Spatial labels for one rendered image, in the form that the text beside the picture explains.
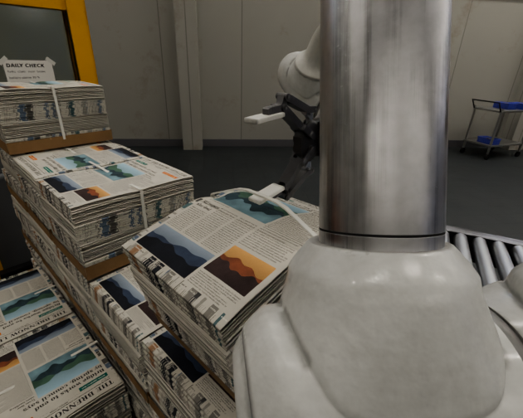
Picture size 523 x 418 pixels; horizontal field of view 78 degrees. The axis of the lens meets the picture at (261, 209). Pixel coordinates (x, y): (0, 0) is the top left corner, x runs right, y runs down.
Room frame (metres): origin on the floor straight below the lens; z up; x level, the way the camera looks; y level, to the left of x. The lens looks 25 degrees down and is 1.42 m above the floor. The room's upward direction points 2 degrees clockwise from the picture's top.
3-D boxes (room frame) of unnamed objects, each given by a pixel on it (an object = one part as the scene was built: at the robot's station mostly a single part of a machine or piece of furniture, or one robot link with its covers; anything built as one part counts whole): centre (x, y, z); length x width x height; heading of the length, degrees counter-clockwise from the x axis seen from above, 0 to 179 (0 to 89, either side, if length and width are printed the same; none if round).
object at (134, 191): (0.96, 0.46, 0.95); 0.38 x 0.29 x 0.23; 138
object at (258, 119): (0.56, 0.00, 1.32); 0.07 x 0.03 x 0.01; 137
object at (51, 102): (1.36, 0.89, 0.65); 0.39 x 0.30 x 1.29; 137
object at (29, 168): (1.15, 0.67, 0.95); 0.38 x 0.29 x 0.23; 137
